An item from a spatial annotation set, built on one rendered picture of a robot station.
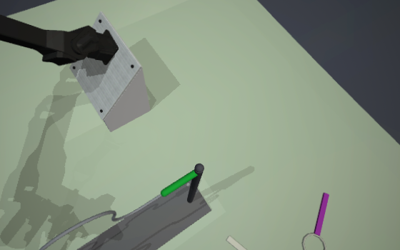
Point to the grey loop with straight flat handle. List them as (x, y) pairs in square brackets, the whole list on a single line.
[(235, 243)]

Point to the grey ring with purple handle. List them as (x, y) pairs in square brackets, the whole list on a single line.
[(319, 221)]

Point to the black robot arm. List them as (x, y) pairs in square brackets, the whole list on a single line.
[(60, 47)]

